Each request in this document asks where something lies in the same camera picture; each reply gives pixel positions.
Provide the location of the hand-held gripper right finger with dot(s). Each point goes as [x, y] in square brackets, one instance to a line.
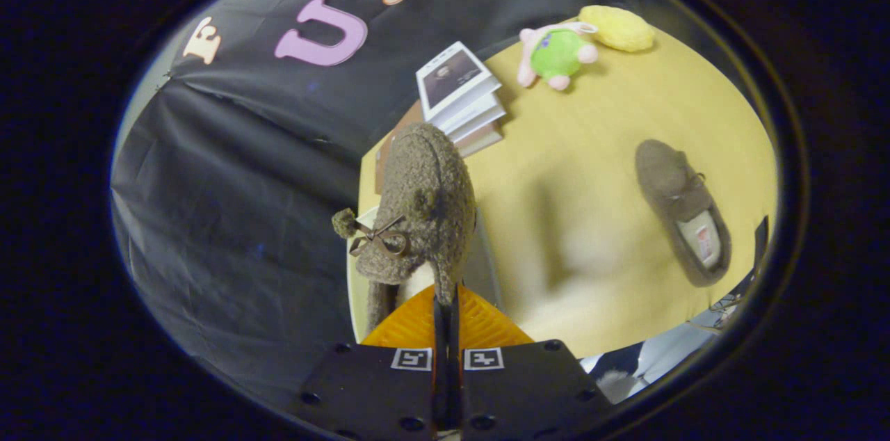
[521, 392]

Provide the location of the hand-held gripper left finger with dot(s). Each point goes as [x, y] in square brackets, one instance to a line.
[375, 392]

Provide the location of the grey fabric storage box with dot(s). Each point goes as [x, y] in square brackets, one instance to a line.
[356, 288]

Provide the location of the brown fuzzy shoe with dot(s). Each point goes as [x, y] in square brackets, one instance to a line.
[424, 177]
[660, 170]

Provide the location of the brown cover book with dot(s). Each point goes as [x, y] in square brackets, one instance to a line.
[382, 163]

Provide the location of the pinkish brown book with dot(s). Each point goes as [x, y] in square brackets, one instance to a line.
[483, 142]

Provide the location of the black backdrop cloth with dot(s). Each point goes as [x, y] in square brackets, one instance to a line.
[229, 183]

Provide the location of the white portrait cover book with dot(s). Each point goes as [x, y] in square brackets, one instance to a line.
[452, 76]

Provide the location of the green and pink plush toy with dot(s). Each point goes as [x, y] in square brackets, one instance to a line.
[556, 51]

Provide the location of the yellow fluffy plush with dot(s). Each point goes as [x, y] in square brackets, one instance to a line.
[617, 27]

